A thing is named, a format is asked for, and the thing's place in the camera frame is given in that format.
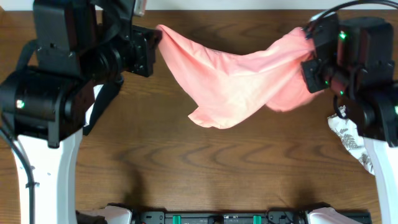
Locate pink shirt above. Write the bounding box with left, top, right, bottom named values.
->
left=157, top=25, right=316, bottom=129

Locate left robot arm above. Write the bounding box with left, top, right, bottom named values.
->
left=1, top=0, right=162, bottom=223

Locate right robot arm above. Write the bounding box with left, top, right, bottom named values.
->
left=302, top=12, right=397, bottom=223

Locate black folded shirt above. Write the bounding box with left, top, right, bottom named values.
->
left=83, top=75, right=124, bottom=136

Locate white folded shirt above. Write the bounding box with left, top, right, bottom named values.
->
left=84, top=84, right=103, bottom=127

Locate white fern print shirt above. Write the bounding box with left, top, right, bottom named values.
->
left=327, top=114, right=374, bottom=175

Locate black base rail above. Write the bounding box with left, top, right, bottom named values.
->
left=132, top=210, right=309, bottom=224

